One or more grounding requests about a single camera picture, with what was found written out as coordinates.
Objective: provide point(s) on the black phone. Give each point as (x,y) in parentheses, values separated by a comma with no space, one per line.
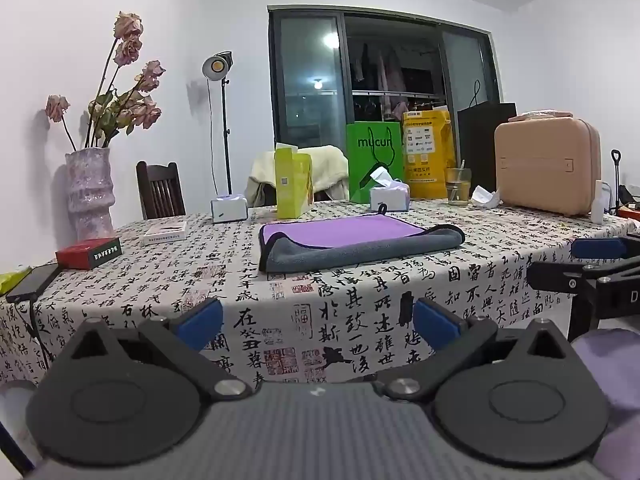
(32,282)

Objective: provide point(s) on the dried pink roses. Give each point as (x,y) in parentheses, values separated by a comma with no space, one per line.
(127,105)

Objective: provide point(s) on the small white tissue box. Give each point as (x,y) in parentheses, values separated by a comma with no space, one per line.
(229,209)

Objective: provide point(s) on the white flat box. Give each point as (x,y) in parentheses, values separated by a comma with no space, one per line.
(165,232)

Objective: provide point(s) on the yellow plastic bag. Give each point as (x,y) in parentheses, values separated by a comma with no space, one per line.
(425,150)

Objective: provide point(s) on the hanging clothes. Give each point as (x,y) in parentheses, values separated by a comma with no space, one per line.
(385,77)

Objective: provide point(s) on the green paper bag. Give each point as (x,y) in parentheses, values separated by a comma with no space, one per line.
(375,157)

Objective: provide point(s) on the dark framed sliding window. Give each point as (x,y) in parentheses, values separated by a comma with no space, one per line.
(305,85)

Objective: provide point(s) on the crumpled white tissue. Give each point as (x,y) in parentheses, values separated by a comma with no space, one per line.
(485,196)

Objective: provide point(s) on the pink hard case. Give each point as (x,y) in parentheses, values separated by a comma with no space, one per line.
(545,165)

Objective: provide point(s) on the white bottle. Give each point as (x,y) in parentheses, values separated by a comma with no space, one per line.
(598,202)

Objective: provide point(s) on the yellow-green packet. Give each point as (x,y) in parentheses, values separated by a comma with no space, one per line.
(11,280)

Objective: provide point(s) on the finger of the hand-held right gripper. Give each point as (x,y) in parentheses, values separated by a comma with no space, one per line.
(600,249)
(552,274)

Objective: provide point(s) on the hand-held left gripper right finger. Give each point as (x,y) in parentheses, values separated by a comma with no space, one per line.
(436,324)

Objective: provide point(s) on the black paper bag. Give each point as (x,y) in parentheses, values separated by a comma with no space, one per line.
(480,140)

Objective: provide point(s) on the yellow-green carton box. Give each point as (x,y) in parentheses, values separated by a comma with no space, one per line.
(292,182)

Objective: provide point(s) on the red flat box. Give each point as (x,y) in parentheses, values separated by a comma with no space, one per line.
(87,255)

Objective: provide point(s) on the purple and grey towel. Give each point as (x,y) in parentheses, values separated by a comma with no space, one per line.
(350,237)

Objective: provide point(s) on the chair with cream cloth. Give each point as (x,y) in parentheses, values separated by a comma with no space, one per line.
(327,162)

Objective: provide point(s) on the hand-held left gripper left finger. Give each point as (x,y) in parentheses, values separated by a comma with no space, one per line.
(200,324)

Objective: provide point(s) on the light purple cloth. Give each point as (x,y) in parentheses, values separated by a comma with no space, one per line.
(607,370)

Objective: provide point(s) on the dark wooden chair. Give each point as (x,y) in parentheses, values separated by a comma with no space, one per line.
(160,192)

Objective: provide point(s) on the white tissue box with tissue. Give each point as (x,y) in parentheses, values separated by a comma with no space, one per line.
(390,195)

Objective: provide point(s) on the studio lamp on stand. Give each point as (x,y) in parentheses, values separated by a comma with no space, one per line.
(218,67)

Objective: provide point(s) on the pale purple ceramic vase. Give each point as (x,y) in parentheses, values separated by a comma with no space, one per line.
(90,195)

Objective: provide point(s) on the calligraphy print tablecloth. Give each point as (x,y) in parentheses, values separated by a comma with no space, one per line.
(150,285)

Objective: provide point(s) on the glass cup with straw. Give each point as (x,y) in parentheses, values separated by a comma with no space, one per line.
(458,187)

